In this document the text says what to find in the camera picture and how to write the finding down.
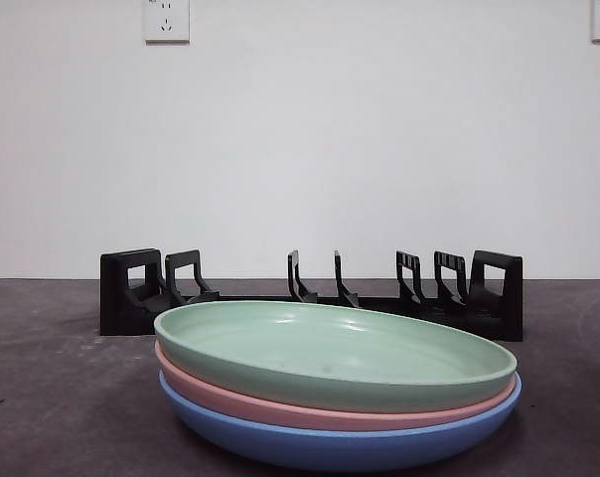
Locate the green round plate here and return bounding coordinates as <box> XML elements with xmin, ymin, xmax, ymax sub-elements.
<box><xmin>153</xmin><ymin>299</ymin><xmax>519</xmax><ymax>413</ymax></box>

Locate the pink round plate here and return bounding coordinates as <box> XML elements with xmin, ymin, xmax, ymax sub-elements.
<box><xmin>154</xmin><ymin>340</ymin><xmax>523</xmax><ymax>432</ymax></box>

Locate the blue round plate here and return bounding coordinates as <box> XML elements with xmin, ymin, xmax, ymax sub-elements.
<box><xmin>159</xmin><ymin>375</ymin><xmax>524</xmax><ymax>473</ymax></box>

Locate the black plastic plate rack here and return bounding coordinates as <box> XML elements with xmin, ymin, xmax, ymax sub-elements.
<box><xmin>98</xmin><ymin>246</ymin><xmax>525</xmax><ymax>343</ymax></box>

